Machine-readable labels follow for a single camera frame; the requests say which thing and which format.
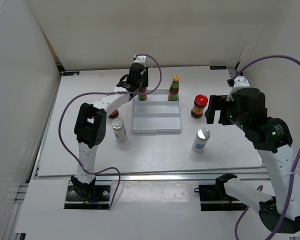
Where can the black corner bracket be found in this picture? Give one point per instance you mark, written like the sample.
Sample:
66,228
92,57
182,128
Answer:
71,73
218,67

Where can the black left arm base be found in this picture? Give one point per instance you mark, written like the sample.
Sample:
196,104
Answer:
100,199

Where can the aluminium rail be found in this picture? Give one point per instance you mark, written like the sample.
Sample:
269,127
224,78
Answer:
244,173
233,73

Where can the aluminium right rail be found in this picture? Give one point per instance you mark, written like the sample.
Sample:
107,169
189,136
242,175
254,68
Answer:
233,73

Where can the white tiered organizer tray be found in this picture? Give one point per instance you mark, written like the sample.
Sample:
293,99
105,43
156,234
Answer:
156,114

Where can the left black corner bracket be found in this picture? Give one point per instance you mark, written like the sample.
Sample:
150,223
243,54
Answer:
71,73

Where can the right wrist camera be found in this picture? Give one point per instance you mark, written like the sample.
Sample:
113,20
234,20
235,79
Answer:
240,82

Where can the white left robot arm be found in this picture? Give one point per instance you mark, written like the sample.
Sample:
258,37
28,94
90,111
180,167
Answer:
90,126

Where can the left red-lid sauce jar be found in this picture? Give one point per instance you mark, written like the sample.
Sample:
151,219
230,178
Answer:
114,114

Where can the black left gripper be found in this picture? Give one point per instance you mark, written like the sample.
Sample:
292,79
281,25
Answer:
145,76

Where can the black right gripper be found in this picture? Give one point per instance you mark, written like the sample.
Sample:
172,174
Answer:
216,103

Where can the aluminium front rail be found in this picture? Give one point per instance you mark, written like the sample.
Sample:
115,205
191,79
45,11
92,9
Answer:
244,173

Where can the right white shaker bottle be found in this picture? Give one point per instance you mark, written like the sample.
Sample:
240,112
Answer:
201,138

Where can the white shaker bottle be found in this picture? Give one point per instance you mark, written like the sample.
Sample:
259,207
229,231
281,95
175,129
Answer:
119,129
201,138

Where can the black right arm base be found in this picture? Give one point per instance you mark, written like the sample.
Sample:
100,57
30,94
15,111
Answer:
211,201

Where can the red-lid sauce jar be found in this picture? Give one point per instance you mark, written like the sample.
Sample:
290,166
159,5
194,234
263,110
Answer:
199,104
114,114

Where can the tall sauce bottle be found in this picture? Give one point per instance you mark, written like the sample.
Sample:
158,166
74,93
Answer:
143,94
173,94

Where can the right black corner bracket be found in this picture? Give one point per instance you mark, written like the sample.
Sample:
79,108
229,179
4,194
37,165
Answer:
218,67

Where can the right red-lid sauce jar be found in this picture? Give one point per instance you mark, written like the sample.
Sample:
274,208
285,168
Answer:
199,104

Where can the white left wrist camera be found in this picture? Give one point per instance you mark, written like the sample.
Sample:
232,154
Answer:
140,59

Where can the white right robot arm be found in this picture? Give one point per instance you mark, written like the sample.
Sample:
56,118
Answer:
271,138

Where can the left white shaker bottle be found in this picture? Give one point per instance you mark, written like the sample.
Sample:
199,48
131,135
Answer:
119,129

